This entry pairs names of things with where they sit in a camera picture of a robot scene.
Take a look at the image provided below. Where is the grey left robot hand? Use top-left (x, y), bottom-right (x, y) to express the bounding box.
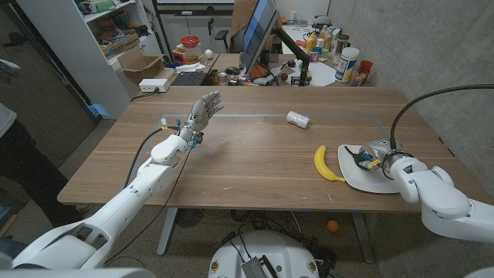
top-left (178, 90), bottom-right (225, 147)

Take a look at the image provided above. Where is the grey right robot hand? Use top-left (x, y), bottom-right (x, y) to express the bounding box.
top-left (349, 138), bottom-right (406, 173)

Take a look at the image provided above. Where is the black rubber air blower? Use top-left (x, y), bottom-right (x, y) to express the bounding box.
top-left (343, 145), bottom-right (374, 170)

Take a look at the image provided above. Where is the white paper plate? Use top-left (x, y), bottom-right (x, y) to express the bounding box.
top-left (337, 144), bottom-right (402, 195)

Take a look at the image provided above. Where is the yellow toy banana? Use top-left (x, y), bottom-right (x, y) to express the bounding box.
top-left (313, 144), bottom-right (347, 183)

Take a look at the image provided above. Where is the black keyboard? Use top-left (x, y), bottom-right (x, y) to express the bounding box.
top-left (171, 71), bottom-right (208, 86)

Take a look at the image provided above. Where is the white paper stack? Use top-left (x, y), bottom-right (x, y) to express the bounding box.
top-left (175, 61), bottom-right (206, 74)

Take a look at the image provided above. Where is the white power box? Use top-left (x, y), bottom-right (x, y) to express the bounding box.
top-left (138, 78), bottom-right (171, 93)

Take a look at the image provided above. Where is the orange basketball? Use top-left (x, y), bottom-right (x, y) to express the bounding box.
top-left (250, 63), bottom-right (267, 80)

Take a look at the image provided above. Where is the red bowl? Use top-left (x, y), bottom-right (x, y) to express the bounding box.
top-left (179, 35), bottom-right (201, 49)

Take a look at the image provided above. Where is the open cardboard box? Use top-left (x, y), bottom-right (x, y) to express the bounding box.
top-left (116, 46), bottom-right (166, 84)

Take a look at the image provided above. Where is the black office chair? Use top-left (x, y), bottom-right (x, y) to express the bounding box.
top-left (214, 29), bottom-right (246, 53)

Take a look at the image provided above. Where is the grey table leg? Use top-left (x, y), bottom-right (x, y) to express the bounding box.
top-left (350, 212), bottom-right (376, 264)
top-left (156, 208), bottom-right (178, 256)

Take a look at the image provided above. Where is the white canister blue label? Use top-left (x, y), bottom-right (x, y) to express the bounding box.
top-left (334, 46), bottom-right (360, 83)

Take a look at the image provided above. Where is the white paper sheet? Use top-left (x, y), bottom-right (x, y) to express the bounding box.
top-left (296, 60), bottom-right (337, 87)

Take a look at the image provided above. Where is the computer monitor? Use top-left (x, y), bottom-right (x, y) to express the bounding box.
top-left (242, 0), bottom-right (279, 75)

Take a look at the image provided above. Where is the blue plastic piece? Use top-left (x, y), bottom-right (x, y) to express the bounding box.
top-left (90, 103), bottom-right (111, 119)

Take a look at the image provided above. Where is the printed cardboard box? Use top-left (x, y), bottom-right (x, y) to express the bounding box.
top-left (100, 32), bottom-right (140, 59)

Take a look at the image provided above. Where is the dark lidded jar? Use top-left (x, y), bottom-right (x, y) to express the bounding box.
top-left (336, 33), bottom-right (350, 55)

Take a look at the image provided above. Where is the yellow mustard bottle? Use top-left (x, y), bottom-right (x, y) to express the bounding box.
top-left (305, 32), bottom-right (318, 54)

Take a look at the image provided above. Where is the white shelf unit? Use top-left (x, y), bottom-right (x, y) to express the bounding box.
top-left (15, 0), bottom-right (159, 120)

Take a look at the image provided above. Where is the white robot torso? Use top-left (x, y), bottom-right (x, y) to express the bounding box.
top-left (207, 230), bottom-right (320, 278)

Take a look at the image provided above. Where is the grey finned module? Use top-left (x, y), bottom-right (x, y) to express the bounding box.
top-left (241, 257), bottom-right (271, 278)

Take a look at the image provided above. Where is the person in dark trousers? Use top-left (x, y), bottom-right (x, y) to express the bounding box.
top-left (0, 102), bottom-right (84, 229)

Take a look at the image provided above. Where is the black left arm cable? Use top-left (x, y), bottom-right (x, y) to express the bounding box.
top-left (122, 125), bottom-right (181, 190)

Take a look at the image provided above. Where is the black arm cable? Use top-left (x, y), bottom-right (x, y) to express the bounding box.
top-left (122, 125), bottom-right (181, 190)
top-left (389, 83), bottom-right (494, 151)

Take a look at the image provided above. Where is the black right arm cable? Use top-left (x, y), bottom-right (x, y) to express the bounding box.
top-left (389, 83), bottom-right (494, 151)

